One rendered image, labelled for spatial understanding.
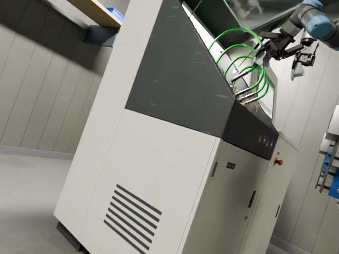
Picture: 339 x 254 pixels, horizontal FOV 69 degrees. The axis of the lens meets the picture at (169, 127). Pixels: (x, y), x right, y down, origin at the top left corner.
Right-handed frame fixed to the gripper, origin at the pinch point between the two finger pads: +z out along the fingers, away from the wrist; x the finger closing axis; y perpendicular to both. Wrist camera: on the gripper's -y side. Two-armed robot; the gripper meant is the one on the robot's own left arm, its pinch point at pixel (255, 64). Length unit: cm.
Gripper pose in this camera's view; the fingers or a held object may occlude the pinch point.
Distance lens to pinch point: 135.4
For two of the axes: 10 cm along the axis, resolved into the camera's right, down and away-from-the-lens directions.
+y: 2.6, 7.9, -5.6
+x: 8.6, 0.8, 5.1
